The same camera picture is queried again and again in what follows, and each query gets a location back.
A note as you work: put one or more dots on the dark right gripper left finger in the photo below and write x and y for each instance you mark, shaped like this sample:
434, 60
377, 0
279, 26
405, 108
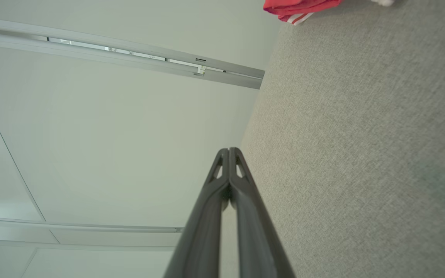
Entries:
199, 239

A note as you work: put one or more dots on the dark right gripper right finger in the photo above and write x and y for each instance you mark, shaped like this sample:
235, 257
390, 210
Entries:
257, 239

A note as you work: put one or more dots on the red shorts with white stripes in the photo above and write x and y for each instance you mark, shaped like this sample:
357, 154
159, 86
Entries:
296, 18

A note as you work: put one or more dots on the red shirt with white sleeves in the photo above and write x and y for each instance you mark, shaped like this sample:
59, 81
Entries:
299, 5

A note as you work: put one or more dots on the grey fabric sofa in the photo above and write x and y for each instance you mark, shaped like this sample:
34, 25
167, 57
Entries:
361, 154

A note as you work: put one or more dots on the grey metal partition post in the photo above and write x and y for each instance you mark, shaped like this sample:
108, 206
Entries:
226, 75

